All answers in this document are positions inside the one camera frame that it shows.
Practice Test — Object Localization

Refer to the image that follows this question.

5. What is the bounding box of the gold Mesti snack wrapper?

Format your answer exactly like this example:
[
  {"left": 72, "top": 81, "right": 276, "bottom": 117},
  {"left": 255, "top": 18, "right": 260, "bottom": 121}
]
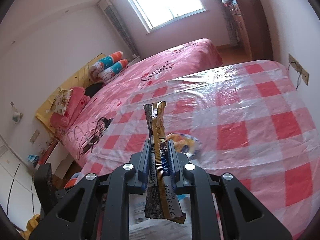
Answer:
[{"left": 144, "top": 101, "right": 186, "bottom": 224}]

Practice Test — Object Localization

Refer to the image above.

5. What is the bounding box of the pink plastic trash bucket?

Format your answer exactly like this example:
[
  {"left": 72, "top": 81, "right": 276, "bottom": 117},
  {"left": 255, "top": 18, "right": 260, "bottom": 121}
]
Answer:
[{"left": 64, "top": 178, "right": 77, "bottom": 189}]

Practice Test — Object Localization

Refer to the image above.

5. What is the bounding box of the white wardrobe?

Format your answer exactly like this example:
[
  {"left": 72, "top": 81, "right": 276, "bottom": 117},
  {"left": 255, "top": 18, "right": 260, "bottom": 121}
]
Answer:
[{"left": 0, "top": 141, "right": 41, "bottom": 231}]

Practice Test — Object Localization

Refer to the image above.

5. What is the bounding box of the white nightstand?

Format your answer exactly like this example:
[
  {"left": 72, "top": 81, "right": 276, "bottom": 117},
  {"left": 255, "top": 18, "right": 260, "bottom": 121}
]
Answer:
[{"left": 34, "top": 139, "right": 74, "bottom": 179}]

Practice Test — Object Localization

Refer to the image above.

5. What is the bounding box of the black power adapter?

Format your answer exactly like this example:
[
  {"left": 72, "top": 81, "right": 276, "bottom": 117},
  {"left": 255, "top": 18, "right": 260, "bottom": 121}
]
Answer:
[{"left": 101, "top": 118, "right": 113, "bottom": 128}]

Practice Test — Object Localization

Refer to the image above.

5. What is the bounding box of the red white checkered plastic tablecloth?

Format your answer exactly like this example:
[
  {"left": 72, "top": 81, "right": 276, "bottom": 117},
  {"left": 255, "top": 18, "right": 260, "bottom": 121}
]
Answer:
[{"left": 81, "top": 60, "right": 319, "bottom": 238}]

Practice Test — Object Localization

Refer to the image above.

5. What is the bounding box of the floral pillow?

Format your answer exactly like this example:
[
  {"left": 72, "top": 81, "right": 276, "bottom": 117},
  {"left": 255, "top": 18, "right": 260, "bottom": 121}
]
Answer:
[{"left": 50, "top": 88, "right": 73, "bottom": 116}]

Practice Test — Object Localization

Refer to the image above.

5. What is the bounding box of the folded pink blanket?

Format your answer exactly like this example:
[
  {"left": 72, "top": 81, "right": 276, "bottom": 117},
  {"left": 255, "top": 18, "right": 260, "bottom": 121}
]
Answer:
[{"left": 50, "top": 87, "right": 91, "bottom": 130}]

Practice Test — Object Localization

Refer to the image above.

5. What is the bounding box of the orange teal rolled quilt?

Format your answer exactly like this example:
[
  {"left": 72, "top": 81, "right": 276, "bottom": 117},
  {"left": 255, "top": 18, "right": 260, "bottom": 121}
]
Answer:
[{"left": 89, "top": 51, "right": 128, "bottom": 83}]

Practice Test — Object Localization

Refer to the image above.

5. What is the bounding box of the pink bed blanket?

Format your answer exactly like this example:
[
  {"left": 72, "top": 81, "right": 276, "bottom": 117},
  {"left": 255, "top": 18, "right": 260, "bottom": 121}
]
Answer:
[{"left": 60, "top": 38, "right": 223, "bottom": 166}]

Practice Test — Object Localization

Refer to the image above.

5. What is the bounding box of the window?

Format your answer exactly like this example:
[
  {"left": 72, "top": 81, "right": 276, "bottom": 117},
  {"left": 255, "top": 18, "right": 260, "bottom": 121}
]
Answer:
[{"left": 128, "top": 0, "right": 206, "bottom": 33}]

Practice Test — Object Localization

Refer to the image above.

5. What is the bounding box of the air conditioner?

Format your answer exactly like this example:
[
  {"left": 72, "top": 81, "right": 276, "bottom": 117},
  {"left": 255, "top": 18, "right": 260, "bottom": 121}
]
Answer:
[{"left": 98, "top": 0, "right": 140, "bottom": 56}]

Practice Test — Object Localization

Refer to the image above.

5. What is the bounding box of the brown wooden dresser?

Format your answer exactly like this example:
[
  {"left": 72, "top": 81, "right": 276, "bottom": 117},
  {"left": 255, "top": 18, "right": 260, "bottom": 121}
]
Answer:
[{"left": 227, "top": 0, "right": 273, "bottom": 61}]

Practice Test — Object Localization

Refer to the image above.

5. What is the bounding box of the wall power outlet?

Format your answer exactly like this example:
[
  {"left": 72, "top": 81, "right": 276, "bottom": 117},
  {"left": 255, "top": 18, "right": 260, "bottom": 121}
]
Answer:
[{"left": 287, "top": 54, "right": 310, "bottom": 86}]

